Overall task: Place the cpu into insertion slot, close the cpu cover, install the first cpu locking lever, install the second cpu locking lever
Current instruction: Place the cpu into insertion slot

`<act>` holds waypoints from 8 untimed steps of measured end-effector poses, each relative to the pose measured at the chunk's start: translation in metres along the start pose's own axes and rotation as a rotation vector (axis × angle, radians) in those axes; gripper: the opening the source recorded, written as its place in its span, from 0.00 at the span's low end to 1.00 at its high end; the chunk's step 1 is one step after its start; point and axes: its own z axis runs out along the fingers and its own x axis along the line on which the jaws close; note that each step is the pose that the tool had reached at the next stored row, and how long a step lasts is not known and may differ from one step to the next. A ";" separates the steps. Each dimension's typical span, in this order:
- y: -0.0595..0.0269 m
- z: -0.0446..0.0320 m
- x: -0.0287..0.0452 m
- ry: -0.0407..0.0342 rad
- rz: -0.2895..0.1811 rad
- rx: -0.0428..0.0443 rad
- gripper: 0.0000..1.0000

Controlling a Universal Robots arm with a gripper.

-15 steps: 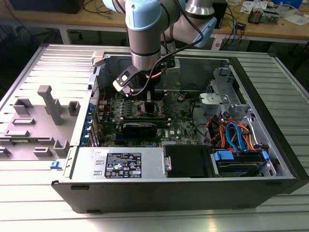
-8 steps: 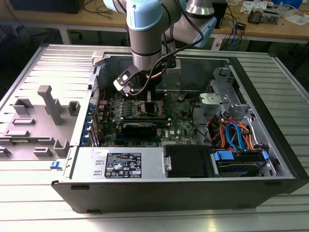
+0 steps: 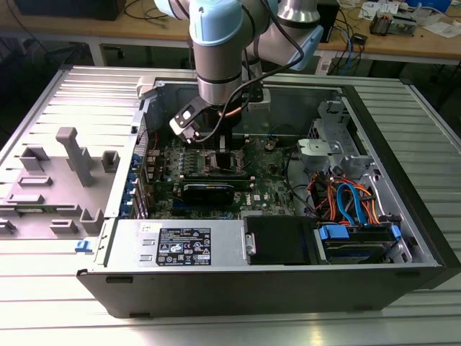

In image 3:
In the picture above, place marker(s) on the metal locking lever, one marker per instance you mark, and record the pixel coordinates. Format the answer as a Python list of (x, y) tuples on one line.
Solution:
[(204, 149)]

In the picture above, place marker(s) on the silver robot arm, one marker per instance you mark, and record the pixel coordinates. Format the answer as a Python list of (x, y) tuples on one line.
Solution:
[(216, 54)]

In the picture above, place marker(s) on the CPU socket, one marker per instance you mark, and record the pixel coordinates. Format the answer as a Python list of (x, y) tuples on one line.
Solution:
[(210, 164)]

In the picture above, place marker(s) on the black RAM slot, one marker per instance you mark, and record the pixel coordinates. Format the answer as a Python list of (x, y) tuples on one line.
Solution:
[(216, 178), (201, 174), (216, 181), (243, 185)]

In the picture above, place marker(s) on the blue slot latch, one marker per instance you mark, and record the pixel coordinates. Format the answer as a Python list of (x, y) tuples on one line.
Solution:
[(135, 160), (126, 210), (129, 195), (132, 178)]

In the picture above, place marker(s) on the black drive bay cover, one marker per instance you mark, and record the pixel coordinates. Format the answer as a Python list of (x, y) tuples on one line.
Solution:
[(277, 241)]

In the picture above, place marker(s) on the CPU heat sink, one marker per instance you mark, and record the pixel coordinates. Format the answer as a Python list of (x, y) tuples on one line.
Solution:
[(381, 23)]

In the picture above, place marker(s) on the round coin battery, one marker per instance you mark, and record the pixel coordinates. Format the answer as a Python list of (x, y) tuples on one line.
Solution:
[(268, 146)]

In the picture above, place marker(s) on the green motherboard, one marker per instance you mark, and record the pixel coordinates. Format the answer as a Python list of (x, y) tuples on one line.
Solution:
[(266, 180)]

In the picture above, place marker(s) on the black graphics card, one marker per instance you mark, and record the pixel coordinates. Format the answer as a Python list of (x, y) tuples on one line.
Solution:
[(207, 194)]

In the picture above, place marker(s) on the tall black box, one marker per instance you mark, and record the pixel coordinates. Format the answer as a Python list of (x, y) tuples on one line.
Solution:
[(329, 21)]

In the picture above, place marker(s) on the small black device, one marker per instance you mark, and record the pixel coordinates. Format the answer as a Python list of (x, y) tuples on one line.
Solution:
[(359, 38)]

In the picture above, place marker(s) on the silver power supply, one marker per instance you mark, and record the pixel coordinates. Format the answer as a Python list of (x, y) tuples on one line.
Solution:
[(122, 245)]

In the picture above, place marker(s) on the black PC case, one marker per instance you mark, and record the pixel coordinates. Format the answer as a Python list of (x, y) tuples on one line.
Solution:
[(234, 292)]

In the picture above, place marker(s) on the gray parts rack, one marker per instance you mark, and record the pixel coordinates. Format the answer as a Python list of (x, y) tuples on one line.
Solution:
[(61, 187)]

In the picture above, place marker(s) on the hard disk blue carrier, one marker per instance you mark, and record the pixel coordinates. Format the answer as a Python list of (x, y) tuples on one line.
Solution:
[(353, 248)]

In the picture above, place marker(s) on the white printed card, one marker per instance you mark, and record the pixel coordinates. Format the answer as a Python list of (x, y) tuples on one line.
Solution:
[(369, 9)]

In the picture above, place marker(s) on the wooden desk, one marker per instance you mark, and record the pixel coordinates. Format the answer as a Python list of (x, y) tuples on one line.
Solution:
[(396, 47), (54, 29)]

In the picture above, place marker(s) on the wide black box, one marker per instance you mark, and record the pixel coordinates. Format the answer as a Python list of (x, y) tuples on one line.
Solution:
[(72, 9)]

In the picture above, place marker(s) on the blue plastic clip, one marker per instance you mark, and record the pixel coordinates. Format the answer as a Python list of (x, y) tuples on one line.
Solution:
[(83, 247)]

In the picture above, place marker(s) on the white paper sheet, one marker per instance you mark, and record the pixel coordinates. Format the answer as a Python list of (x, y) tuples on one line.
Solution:
[(444, 29)]

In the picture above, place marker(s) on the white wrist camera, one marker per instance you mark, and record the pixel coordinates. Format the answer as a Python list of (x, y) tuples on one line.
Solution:
[(182, 124), (260, 102)]

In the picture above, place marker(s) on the silver round metal bracket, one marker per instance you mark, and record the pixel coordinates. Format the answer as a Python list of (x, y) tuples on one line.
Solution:
[(317, 147)]

